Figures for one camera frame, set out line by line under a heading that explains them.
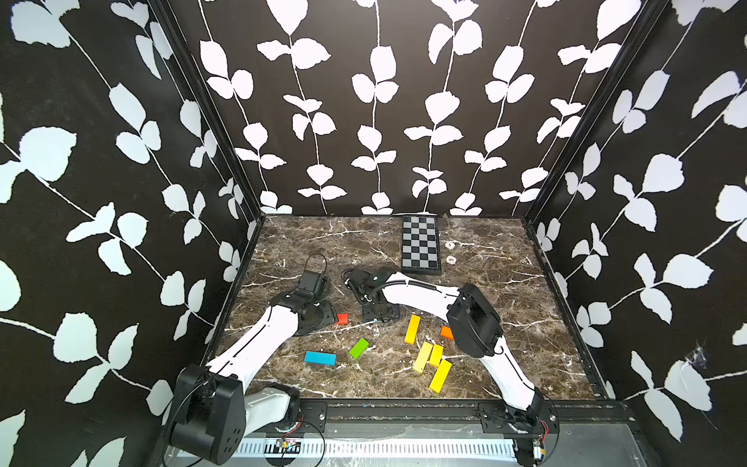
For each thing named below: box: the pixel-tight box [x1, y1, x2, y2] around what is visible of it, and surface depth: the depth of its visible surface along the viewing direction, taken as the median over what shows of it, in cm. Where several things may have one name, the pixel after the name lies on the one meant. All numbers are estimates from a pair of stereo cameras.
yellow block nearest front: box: [428, 359, 453, 395], surface depth 82 cm
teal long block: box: [303, 350, 338, 367], surface depth 85 cm
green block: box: [349, 337, 370, 360], surface depth 87 cm
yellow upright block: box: [404, 314, 422, 346], surface depth 91 cm
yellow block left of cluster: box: [412, 341, 433, 373], surface depth 86 cm
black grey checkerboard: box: [401, 215, 440, 270], surface depth 110 cm
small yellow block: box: [429, 343, 444, 367], surface depth 85 cm
